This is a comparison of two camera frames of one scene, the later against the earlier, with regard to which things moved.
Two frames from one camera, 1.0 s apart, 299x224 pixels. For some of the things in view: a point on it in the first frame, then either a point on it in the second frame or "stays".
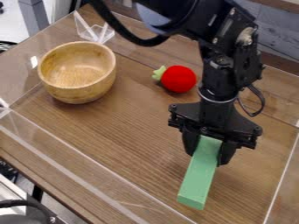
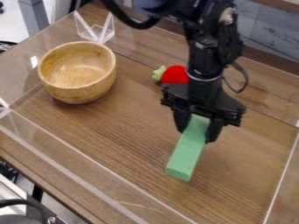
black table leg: (37, 193) stays
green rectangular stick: (193, 191) → (189, 149)
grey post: (33, 16) stays
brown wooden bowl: (77, 71) stays
